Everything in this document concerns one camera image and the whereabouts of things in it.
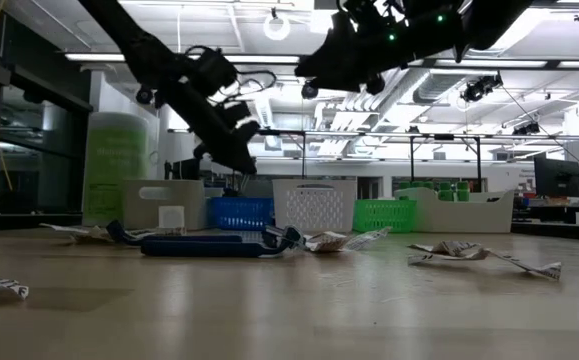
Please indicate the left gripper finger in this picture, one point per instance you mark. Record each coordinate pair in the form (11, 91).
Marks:
(229, 157)

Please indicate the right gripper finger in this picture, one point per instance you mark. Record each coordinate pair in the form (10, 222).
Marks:
(326, 70)

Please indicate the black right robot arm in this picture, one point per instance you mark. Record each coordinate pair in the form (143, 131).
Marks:
(489, 20)

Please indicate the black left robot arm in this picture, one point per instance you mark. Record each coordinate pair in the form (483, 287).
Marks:
(134, 40)

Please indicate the black ceiling spotlight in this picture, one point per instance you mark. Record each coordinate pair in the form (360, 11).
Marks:
(310, 91)
(144, 96)

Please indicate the black computer monitor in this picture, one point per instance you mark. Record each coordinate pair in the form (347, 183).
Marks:
(558, 177)
(189, 169)

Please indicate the blue plastic basket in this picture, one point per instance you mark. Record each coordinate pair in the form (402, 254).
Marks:
(241, 215)

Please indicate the white perforated plastic basket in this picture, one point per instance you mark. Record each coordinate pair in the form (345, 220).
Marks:
(314, 205)

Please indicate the green disinfecting wipes canister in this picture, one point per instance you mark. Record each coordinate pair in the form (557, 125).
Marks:
(116, 150)

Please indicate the black overhead light bar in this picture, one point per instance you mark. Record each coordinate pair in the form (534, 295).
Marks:
(99, 57)

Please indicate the green plastic basket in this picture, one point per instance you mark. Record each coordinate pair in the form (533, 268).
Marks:
(384, 215)

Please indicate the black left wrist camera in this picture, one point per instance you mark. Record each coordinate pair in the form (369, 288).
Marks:
(214, 72)

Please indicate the black ceiling camera cluster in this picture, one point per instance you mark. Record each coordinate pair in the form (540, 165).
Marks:
(474, 91)

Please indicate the black background desk frame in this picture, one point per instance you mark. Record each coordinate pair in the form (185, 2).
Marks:
(412, 160)

